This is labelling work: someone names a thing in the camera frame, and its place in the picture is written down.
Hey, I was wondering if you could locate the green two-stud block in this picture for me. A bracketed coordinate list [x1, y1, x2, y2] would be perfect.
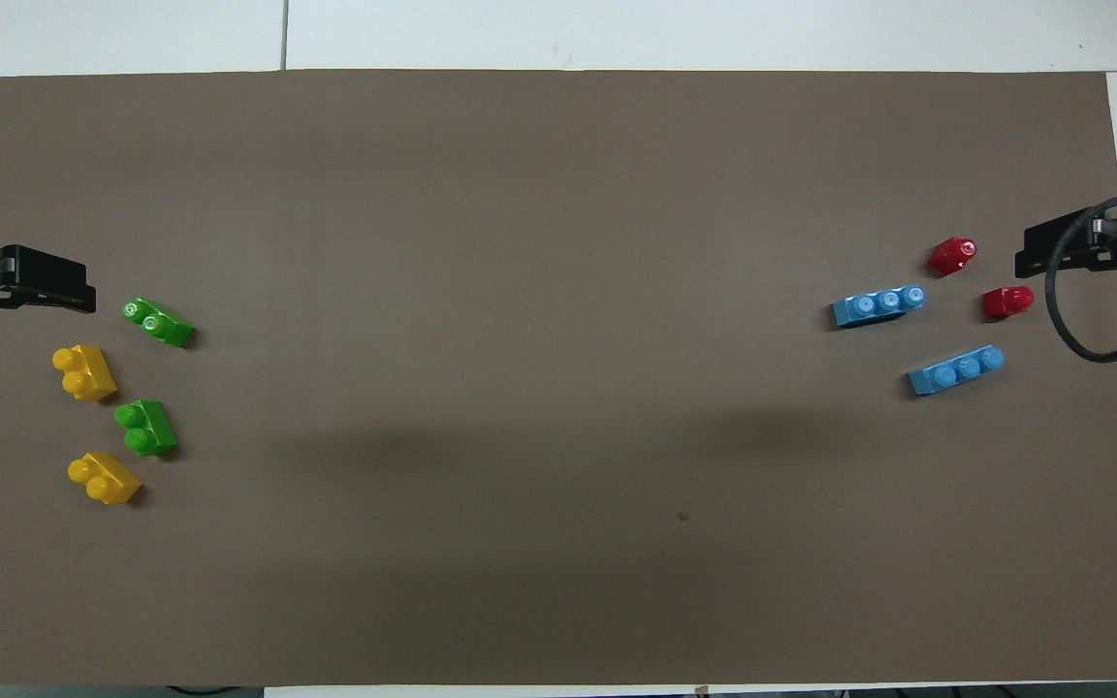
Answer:
[113, 398, 179, 458]
[122, 297, 196, 349]

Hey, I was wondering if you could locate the blue three-stud block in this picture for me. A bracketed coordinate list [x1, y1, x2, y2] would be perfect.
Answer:
[908, 345, 1006, 397]
[831, 284, 927, 330]

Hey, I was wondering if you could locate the red single-stud block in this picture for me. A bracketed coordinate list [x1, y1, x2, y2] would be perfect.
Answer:
[927, 236, 978, 277]
[981, 284, 1036, 322]

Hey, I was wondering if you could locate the yellow two-stud block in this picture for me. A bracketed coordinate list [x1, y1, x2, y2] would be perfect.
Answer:
[67, 452, 144, 507]
[51, 344, 119, 402]

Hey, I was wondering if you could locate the brown table mat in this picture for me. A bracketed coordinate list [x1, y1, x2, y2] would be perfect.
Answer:
[0, 70, 1117, 687]

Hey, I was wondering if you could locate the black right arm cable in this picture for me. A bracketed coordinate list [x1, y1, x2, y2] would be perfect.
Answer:
[1044, 190, 1117, 365]

